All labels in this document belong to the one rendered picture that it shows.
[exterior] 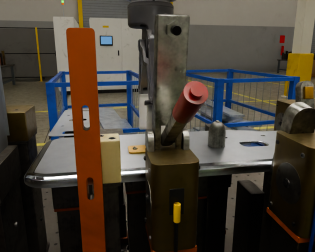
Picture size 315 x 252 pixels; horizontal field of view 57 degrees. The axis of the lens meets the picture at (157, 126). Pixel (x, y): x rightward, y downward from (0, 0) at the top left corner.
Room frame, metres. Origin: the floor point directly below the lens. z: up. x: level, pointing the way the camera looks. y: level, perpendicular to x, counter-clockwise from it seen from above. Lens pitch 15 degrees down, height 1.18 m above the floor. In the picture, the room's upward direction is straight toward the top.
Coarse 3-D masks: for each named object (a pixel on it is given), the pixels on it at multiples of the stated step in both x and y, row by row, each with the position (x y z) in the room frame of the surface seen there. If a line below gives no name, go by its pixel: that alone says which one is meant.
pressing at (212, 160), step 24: (48, 144) 0.54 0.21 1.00; (72, 144) 0.53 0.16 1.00; (120, 144) 0.53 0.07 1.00; (144, 144) 0.53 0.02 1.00; (192, 144) 0.53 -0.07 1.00; (240, 144) 0.53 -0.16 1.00; (48, 168) 0.42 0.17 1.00; (72, 168) 0.42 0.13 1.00; (144, 168) 0.41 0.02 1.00; (216, 168) 0.42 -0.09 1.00; (240, 168) 0.43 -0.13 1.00; (264, 168) 0.43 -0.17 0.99
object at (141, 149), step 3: (129, 147) 0.51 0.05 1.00; (132, 147) 0.51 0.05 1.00; (138, 147) 0.51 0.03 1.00; (141, 147) 0.51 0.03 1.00; (144, 147) 0.51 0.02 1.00; (129, 150) 0.49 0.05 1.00; (132, 150) 0.49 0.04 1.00; (135, 150) 0.49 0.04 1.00; (138, 150) 0.49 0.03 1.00; (141, 150) 0.49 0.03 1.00; (144, 150) 0.49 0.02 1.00; (132, 153) 0.48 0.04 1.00; (135, 153) 0.48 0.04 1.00
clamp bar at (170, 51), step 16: (160, 16) 0.33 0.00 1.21; (176, 16) 0.34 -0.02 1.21; (160, 32) 0.34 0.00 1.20; (176, 32) 0.32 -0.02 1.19; (160, 48) 0.34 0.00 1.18; (176, 48) 0.34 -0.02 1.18; (160, 64) 0.34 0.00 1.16; (176, 64) 0.34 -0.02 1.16; (160, 80) 0.34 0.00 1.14; (176, 80) 0.35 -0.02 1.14; (160, 96) 0.35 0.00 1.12; (176, 96) 0.35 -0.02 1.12; (160, 112) 0.35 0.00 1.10; (160, 128) 0.35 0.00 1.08; (176, 144) 0.36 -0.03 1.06
